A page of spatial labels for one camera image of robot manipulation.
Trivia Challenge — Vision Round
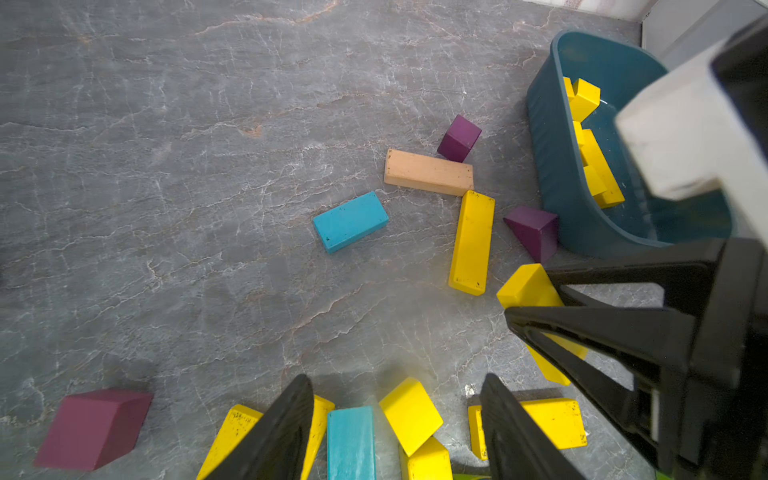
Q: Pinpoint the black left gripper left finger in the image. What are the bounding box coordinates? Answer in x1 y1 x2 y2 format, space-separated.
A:
208 374 314 480

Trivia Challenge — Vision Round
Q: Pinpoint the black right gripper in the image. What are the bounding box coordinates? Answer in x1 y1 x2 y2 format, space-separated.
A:
503 17 768 480

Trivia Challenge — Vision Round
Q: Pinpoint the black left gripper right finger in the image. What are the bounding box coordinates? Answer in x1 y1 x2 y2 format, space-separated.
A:
480 373 583 480

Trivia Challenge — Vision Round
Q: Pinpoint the yellow rectangular block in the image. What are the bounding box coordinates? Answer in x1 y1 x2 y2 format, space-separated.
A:
497 263 571 386

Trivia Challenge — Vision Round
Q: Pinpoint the long yellow block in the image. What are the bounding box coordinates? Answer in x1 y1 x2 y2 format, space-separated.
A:
448 190 495 296
573 121 625 209
301 395 335 480
468 398 588 461

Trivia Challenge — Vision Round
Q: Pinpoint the yellow cube block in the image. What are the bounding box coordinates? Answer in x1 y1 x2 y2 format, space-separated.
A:
583 166 607 198
563 77 601 122
379 377 444 457

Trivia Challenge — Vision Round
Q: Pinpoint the purple cube block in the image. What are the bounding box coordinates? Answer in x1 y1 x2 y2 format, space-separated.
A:
437 115 482 163

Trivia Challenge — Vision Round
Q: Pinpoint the upright teal block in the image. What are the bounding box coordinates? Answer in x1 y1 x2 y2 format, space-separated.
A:
327 406 377 480

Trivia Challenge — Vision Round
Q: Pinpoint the yellow upright block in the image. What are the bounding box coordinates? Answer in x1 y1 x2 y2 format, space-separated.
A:
399 436 453 480

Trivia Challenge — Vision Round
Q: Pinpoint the teal plastic bin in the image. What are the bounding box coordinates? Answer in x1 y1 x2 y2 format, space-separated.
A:
526 31 733 258

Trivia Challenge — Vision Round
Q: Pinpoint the purple wedge block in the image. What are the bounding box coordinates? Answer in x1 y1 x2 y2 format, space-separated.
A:
503 206 559 264

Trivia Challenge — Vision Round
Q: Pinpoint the maroon block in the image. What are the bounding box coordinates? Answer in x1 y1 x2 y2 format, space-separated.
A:
34 389 153 471

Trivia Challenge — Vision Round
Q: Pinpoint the small teal block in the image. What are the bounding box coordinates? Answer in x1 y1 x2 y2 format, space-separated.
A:
313 191 389 253

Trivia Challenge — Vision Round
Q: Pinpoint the natural wood block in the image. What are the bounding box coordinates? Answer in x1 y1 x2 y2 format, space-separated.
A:
384 149 474 197

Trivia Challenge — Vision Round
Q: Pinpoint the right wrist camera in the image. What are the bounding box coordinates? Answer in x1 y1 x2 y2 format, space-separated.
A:
615 41 767 242

